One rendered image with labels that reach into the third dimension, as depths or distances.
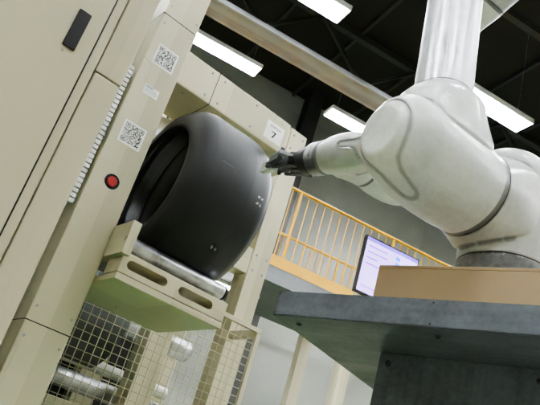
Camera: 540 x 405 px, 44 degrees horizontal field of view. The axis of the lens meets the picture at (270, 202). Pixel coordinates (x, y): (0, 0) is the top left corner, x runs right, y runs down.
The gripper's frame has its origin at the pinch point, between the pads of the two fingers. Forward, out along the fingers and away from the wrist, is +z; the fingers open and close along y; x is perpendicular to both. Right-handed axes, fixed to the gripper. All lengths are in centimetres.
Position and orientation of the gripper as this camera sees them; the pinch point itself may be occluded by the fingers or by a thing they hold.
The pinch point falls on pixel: (269, 167)
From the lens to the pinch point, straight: 190.8
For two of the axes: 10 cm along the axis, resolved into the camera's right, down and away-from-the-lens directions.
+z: -5.8, 0.5, 8.2
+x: -3.6, 8.8, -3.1
